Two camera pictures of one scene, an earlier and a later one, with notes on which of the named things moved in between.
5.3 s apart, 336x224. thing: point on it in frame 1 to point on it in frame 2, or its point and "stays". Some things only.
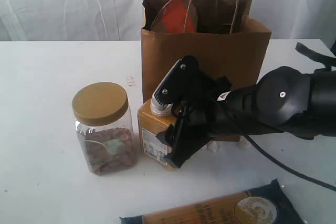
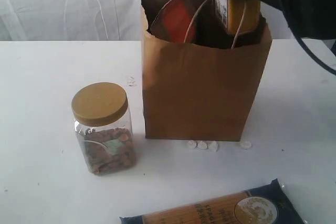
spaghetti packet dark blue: x=266 y=204 stays
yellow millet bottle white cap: x=152 y=120 to x=243 y=14
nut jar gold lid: x=97 y=103 stays
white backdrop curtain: x=108 y=6 stays
